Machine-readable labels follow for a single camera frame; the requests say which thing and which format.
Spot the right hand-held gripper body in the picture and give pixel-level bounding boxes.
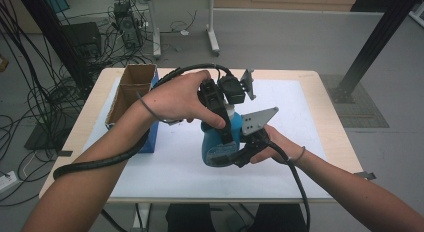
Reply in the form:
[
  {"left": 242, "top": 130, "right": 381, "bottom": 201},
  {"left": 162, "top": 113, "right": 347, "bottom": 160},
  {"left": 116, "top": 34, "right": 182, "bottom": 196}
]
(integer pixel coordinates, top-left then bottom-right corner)
[{"left": 241, "top": 106, "right": 280, "bottom": 160}]

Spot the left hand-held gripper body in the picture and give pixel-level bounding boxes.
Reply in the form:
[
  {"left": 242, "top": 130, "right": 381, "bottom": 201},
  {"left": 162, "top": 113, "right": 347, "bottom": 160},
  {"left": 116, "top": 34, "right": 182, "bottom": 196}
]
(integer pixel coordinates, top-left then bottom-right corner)
[{"left": 198, "top": 68, "right": 258, "bottom": 115}]

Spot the blue plastic bottle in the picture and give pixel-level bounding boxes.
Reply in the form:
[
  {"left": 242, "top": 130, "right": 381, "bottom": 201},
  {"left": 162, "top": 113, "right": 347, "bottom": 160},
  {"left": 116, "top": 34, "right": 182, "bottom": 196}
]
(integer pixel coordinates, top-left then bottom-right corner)
[{"left": 200, "top": 104, "right": 245, "bottom": 169}]

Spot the person's right hand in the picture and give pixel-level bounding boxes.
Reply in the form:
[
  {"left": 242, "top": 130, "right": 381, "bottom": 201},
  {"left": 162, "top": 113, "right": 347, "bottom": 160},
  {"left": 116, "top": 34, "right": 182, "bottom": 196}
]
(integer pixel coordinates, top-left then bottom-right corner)
[{"left": 249, "top": 124, "right": 304, "bottom": 165}]

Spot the person's left hand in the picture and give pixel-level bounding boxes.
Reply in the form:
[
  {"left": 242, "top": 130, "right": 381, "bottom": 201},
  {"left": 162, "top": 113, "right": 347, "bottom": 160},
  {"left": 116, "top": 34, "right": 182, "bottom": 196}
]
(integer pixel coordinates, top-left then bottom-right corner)
[{"left": 139, "top": 70, "right": 228, "bottom": 130}]

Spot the grey wrist band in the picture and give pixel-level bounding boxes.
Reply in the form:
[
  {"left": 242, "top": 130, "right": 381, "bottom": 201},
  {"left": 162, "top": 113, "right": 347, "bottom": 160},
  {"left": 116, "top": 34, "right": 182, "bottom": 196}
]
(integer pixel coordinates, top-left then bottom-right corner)
[{"left": 289, "top": 145, "right": 306, "bottom": 165}]

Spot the white table mat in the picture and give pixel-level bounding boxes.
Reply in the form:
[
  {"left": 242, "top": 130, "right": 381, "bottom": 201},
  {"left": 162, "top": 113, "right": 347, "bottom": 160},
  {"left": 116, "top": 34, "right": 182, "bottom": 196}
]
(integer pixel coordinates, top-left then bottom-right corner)
[{"left": 83, "top": 77, "right": 329, "bottom": 200}]

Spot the person's right leg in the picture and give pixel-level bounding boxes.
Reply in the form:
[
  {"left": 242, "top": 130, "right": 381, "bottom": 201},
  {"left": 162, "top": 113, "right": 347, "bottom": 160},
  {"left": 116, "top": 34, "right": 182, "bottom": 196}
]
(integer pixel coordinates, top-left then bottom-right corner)
[{"left": 254, "top": 203, "right": 309, "bottom": 232}]

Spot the person's leg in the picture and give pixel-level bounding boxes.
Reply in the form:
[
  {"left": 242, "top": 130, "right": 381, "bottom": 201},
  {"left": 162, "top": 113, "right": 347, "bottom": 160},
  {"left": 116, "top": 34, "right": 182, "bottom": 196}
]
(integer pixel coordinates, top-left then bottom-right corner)
[
  {"left": 254, "top": 203, "right": 309, "bottom": 232},
  {"left": 165, "top": 203, "right": 214, "bottom": 232}
]

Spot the person's left leg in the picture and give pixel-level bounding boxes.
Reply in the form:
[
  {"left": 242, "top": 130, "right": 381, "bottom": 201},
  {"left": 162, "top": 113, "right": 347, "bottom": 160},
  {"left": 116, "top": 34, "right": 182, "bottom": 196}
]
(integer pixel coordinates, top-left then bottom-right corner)
[{"left": 165, "top": 203, "right": 214, "bottom": 232}]

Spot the dark wrist band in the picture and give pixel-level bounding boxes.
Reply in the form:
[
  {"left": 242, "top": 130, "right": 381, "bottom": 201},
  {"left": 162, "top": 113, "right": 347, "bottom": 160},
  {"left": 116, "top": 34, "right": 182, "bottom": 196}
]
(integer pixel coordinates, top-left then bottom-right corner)
[{"left": 137, "top": 91, "right": 169, "bottom": 124}]

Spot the blue cardboard box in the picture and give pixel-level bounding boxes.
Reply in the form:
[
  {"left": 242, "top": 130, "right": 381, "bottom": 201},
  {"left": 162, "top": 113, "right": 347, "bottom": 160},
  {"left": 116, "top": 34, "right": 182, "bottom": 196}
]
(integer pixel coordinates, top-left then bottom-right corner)
[{"left": 105, "top": 63, "right": 160, "bottom": 154}]

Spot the grey grid floor mat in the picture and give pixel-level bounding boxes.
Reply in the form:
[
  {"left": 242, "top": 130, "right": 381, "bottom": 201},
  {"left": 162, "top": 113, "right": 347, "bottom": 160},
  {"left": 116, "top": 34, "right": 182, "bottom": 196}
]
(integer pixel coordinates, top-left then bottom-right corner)
[{"left": 319, "top": 74, "right": 390, "bottom": 129}]

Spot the white table leg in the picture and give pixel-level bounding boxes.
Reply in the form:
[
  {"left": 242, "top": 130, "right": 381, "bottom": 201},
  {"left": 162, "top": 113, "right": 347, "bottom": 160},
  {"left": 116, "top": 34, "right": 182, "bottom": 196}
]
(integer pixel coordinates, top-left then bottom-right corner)
[{"left": 132, "top": 202, "right": 152, "bottom": 232}]

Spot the black computer tower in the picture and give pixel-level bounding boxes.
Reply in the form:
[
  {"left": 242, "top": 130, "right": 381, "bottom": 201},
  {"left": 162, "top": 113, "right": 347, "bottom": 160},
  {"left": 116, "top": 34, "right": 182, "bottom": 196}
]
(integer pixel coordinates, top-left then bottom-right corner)
[{"left": 114, "top": 1, "right": 144, "bottom": 50}]

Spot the black metal stand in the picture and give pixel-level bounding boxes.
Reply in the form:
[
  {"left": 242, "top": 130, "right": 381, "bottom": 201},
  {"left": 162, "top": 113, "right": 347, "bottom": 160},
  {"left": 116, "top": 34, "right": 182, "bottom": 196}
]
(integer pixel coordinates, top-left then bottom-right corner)
[{"left": 331, "top": 0, "right": 424, "bottom": 104}]

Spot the black equipment case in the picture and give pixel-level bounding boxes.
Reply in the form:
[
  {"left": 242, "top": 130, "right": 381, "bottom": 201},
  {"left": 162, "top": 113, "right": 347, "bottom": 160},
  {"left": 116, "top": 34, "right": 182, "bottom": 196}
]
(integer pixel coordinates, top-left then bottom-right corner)
[{"left": 62, "top": 21, "right": 102, "bottom": 60}]

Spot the white power strip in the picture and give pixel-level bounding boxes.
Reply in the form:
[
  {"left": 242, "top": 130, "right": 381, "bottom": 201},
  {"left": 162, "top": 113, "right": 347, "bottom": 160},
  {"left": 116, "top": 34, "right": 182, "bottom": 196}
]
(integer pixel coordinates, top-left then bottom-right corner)
[{"left": 0, "top": 170, "right": 18, "bottom": 194}]

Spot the white desk frame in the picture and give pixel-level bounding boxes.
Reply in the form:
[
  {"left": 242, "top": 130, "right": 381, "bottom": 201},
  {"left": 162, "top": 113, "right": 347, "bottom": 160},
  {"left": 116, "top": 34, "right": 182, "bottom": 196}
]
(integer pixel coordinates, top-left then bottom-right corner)
[{"left": 128, "top": 0, "right": 222, "bottom": 59}]

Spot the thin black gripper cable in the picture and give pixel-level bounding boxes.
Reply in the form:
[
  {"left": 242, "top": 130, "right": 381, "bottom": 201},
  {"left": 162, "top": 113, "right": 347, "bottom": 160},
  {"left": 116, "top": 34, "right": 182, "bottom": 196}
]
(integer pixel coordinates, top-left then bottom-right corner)
[{"left": 266, "top": 141, "right": 312, "bottom": 232}]

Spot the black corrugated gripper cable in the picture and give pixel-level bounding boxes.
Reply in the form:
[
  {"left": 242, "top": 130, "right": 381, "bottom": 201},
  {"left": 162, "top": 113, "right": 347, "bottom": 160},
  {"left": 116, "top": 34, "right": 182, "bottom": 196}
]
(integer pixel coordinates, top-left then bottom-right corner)
[{"left": 52, "top": 62, "right": 234, "bottom": 181}]

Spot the black metal post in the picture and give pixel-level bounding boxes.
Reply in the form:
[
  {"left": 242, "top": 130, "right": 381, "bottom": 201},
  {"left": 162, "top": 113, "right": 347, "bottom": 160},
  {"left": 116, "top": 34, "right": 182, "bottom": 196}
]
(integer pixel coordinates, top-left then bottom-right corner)
[{"left": 14, "top": 0, "right": 93, "bottom": 93}]

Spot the tangle of black floor cables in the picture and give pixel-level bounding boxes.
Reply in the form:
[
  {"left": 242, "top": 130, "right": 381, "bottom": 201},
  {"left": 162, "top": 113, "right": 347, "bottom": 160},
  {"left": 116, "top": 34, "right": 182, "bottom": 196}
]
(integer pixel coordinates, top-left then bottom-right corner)
[{"left": 0, "top": 0, "right": 111, "bottom": 208}]

